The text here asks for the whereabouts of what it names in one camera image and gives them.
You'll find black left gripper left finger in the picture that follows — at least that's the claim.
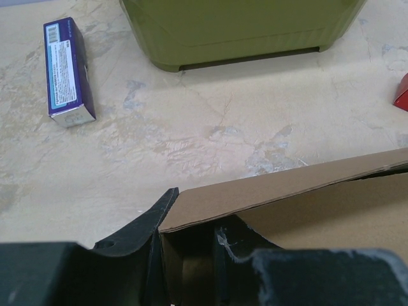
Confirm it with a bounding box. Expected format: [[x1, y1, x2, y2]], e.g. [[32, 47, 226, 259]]
[[1, 188, 179, 305]]

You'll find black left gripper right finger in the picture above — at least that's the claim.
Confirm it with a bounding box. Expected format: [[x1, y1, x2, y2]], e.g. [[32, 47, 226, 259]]
[[213, 215, 407, 305]]

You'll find brown cardboard box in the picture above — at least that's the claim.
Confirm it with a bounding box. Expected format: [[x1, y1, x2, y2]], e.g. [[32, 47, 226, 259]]
[[159, 149, 407, 305]]

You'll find purple toothpaste box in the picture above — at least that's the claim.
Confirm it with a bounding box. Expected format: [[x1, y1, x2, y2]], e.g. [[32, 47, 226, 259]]
[[43, 17, 96, 128]]

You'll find red white snack packet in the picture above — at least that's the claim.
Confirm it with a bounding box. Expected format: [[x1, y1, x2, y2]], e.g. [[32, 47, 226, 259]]
[[393, 74, 408, 112]]

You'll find olive green plastic bin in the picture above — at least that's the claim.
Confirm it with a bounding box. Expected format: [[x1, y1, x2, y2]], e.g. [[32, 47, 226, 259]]
[[120, 0, 365, 72]]

